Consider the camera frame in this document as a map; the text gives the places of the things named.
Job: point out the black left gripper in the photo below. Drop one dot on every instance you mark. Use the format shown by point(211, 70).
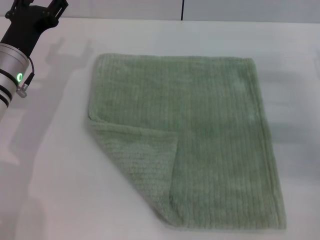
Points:
point(22, 35)

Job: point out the green ribbed towel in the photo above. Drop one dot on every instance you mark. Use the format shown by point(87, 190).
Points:
point(200, 125)

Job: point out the black vertical wall strip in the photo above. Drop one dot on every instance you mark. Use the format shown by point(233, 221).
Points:
point(182, 10)

